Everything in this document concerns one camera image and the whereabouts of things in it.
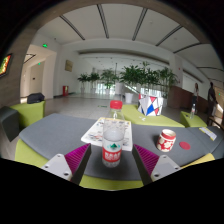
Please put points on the red white floral cup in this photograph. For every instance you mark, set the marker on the red white floral cup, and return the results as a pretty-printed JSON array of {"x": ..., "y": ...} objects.
[{"x": 166, "y": 140}]

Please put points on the flat round red coaster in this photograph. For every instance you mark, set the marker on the flat round red coaster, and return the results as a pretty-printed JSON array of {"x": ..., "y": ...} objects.
[{"x": 184, "y": 145}]

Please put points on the small clear plastic bottle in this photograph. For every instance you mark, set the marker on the small clear plastic bottle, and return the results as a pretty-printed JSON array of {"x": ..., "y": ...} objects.
[{"x": 192, "y": 112}]

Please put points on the white red blue patterned cube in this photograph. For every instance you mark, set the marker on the white red blue patterned cube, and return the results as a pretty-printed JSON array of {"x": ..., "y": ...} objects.
[{"x": 150, "y": 106}]

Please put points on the colourful wall screen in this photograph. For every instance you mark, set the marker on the colourful wall screen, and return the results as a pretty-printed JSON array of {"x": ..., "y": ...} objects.
[{"x": 4, "y": 65}]

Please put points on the gold framed wall picture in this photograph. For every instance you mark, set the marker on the gold framed wall picture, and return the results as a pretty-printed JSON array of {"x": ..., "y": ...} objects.
[{"x": 68, "y": 65}]

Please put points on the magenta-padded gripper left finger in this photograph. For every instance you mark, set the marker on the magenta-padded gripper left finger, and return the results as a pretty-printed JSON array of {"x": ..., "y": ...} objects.
[{"x": 58, "y": 165}]

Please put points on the white printed magazine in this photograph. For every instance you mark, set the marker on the white printed magazine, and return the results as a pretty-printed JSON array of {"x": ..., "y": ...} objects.
[{"x": 93, "y": 134}]

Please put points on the green exit sign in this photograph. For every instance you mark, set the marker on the green exit sign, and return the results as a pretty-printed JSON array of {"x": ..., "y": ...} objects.
[{"x": 44, "y": 45}]

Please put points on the lime green seat block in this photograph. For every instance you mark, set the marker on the lime green seat block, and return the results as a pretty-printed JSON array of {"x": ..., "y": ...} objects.
[{"x": 30, "y": 114}]

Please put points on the small lime green ottoman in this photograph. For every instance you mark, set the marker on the small lime green ottoman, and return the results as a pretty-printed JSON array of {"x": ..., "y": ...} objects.
[{"x": 195, "y": 121}]

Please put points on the group of green potted plants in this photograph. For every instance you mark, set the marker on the group of green potted plants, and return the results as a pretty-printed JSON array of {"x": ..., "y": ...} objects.
[{"x": 133, "y": 76}]

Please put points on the black backpack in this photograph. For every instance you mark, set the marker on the black backpack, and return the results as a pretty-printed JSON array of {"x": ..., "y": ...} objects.
[{"x": 35, "y": 98}]

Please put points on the long lime green bench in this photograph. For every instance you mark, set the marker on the long lime green bench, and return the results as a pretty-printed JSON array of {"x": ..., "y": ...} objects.
[{"x": 150, "y": 120}]

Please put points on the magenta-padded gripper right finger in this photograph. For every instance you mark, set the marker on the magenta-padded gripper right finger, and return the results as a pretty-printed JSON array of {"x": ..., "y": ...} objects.
[{"x": 165, "y": 165}]

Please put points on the red fire extinguisher box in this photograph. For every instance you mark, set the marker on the red fire extinguisher box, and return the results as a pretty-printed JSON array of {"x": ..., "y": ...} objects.
[{"x": 65, "y": 90}]

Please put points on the clear red-capped water bottle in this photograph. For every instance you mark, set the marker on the clear red-capped water bottle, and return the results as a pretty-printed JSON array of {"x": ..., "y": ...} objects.
[{"x": 112, "y": 140}]

